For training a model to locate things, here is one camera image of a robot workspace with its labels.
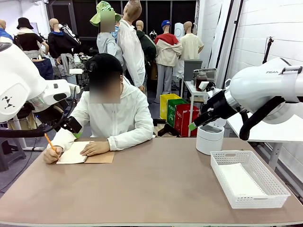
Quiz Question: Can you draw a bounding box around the white work table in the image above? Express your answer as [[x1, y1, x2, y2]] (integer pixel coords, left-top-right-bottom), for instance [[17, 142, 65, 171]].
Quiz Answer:
[[226, 111, 303, 171]]

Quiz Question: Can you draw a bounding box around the mannequin in dark green hoodie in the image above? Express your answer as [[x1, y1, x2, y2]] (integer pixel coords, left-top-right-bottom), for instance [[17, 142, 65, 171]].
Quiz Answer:
[[135, 20, 157, 81]]

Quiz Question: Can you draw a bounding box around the person's torso in white jacket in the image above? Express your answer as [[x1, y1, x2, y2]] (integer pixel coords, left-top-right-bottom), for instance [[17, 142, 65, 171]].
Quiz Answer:
[[71, 78, 154, 142]]

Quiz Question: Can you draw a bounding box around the white perforated plastic basket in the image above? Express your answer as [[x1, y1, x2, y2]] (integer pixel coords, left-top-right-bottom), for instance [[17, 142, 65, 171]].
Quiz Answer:
[[210, 150, 291, 210]]

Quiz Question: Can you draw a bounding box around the mannequin with black hat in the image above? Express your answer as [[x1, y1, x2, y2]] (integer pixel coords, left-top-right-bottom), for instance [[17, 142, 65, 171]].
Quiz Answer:
[[14, 17, 54, 80]]

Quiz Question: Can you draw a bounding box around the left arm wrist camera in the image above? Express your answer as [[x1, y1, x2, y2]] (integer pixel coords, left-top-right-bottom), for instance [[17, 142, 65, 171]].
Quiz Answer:
[[68, 84, 81, 95]]

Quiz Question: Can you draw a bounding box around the black leaning pole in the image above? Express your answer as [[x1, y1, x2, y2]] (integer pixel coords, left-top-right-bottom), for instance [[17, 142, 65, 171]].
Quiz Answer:
[[215, 0, 232, 69], [222, 0, 244, 81]]

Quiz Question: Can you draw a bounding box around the green recycling bin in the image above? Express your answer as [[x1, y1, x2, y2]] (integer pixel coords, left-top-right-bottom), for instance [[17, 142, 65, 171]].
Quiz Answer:
[[167, 98, 190, 130]]

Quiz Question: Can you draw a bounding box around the yellow pencil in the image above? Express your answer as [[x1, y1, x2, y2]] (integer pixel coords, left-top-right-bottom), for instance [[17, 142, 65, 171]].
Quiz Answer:
[[44, 133, 57, 152]]

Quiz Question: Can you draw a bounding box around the person's right hand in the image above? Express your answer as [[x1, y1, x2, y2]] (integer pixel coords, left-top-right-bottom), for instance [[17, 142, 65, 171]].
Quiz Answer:
[[43, 146, 63, 165]]

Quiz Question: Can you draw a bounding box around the brown glass jar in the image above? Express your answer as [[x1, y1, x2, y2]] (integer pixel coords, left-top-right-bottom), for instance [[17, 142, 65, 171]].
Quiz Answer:
[[196, 72, 208, 92]]

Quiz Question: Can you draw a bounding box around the red recycling bin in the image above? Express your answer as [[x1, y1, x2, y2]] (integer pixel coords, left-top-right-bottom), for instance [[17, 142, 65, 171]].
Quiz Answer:
[[174, 104, 200, 137]]

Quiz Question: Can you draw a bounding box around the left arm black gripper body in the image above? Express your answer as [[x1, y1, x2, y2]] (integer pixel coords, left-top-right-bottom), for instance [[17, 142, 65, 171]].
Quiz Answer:
[[56, 115, 83, 133]]

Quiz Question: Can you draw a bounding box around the black tripod pole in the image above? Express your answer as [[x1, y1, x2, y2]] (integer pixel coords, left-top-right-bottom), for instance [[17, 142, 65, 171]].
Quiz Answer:
[[262, 36, 275, 64]]

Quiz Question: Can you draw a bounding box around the mannequin in white shirt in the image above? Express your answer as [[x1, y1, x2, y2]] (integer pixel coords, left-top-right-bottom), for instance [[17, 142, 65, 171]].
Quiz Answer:
[[117, 0, 146, 93]]

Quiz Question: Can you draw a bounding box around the black cap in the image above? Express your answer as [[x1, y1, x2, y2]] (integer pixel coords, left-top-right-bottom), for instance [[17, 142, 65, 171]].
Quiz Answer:
[[86, 53, 123, 74]]

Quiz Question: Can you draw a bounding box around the spiral notebook with brown cover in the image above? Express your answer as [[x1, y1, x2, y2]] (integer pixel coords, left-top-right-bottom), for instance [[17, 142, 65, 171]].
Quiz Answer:
[[56, 141, 115, 165]]

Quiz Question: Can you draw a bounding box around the person's left forearm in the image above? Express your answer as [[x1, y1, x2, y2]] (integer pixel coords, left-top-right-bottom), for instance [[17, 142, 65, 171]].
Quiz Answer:
[[107, 129, 153, 151]]

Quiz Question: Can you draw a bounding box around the mannequin in blue white jacket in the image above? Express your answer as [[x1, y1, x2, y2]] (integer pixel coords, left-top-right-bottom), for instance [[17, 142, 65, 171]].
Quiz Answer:
[[0, 19, 14, 41]]

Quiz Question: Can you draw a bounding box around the yellow recycling bin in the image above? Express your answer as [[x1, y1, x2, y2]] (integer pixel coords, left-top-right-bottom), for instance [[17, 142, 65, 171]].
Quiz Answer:
[[160, 94, 182, 120]]

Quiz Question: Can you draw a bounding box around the black floor stand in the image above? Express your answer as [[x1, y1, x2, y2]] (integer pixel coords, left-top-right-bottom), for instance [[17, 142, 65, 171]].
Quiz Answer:
[[153, 118, 180, 137]]

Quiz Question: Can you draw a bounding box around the person's right forearm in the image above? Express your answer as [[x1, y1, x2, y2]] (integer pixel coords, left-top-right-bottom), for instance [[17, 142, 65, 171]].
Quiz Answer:
[[48, 129, 82, 151]]

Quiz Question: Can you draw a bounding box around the grey box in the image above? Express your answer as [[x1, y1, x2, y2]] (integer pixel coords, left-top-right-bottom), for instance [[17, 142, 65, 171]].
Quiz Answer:
[[184, 60, 204, 82]]

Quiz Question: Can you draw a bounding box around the person's left hand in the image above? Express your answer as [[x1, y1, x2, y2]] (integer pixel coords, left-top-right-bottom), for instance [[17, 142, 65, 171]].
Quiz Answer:
[[80, 141, 111, 157]]

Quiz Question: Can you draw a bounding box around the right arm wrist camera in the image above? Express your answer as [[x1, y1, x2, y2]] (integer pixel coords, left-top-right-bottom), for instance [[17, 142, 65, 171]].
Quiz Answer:
[[198, 81, 216, 93]]

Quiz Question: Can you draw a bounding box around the white oval appliance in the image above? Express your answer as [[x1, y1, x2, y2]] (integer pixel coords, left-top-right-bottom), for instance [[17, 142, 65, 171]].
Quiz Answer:
[[174, 22, 185, 41]]

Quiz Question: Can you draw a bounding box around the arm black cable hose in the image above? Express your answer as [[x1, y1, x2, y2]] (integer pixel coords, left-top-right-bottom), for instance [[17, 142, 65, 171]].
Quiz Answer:
[[0, 111, 71, 139], [239, 96, 288, 141]]

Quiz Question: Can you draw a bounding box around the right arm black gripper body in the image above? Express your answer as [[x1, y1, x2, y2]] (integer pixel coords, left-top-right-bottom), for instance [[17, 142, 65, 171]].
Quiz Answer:
[[201, 89, 234, 119]]

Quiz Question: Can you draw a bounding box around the mannequin in cream shirt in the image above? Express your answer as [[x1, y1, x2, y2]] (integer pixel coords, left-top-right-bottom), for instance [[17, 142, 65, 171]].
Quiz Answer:
[[179, 21, 205, 61]]

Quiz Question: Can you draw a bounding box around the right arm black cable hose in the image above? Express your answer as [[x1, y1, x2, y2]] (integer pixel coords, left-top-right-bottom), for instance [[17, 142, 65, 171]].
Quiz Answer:
[[239, 96, 288, 141]]

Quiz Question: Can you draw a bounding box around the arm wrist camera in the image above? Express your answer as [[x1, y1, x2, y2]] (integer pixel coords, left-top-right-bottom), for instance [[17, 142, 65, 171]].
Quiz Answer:
[[68, 84, 81, 95], [198, 81, 216, 93]]

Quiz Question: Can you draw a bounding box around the thin black floor cable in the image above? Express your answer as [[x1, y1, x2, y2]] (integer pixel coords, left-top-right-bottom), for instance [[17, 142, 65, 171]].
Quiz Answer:
[[0, 138, 36, 192]]

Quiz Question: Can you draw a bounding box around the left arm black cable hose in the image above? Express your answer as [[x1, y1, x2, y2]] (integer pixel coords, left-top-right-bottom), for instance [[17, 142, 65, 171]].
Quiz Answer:
[[0, 111, 71, 139]]

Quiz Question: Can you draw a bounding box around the white lidded trash bin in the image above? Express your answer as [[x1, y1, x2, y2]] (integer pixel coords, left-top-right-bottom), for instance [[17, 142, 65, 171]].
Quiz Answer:
[[196, 117, 227, 156]]

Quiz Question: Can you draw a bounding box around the mannequin in red beige jacket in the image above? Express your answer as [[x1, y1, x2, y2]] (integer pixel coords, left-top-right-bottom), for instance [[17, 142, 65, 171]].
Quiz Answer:
[[155, 20, 183, 104]]

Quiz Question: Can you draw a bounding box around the mannequin in black sweater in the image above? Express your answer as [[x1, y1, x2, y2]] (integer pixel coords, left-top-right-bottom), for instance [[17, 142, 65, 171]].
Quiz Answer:
[[48, 18, 82, 85]]

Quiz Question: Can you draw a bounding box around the figure in green checked hat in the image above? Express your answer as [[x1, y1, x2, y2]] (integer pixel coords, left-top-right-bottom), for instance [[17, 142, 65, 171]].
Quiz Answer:
[[89, 1, 124, 54]]

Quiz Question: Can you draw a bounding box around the narrow white side table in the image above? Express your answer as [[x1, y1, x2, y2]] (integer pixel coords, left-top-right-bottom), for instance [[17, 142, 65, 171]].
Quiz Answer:
[[182, 80, 210, 138]]

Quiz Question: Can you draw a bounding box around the white paper sheet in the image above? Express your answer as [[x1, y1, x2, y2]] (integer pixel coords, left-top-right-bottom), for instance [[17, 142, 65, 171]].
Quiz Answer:
[[219, 163, 267, 198]]

